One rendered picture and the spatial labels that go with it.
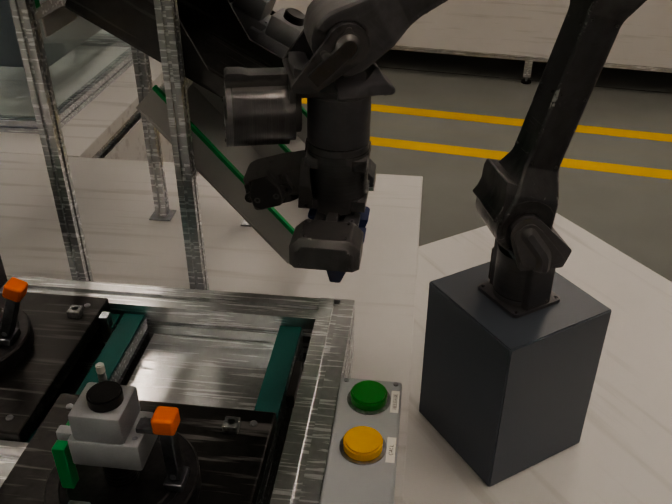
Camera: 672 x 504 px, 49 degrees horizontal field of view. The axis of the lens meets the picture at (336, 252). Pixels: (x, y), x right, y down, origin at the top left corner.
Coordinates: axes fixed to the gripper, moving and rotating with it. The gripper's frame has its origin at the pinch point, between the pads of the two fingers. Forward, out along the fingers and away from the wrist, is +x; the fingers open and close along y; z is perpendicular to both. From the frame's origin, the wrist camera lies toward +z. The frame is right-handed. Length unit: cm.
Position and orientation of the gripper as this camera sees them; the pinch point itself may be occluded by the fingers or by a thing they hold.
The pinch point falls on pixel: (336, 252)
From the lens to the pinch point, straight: 74.3
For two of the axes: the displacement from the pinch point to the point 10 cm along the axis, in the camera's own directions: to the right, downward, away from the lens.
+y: -1.3, 5.2, -8.4
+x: -0.2, 8.5, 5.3
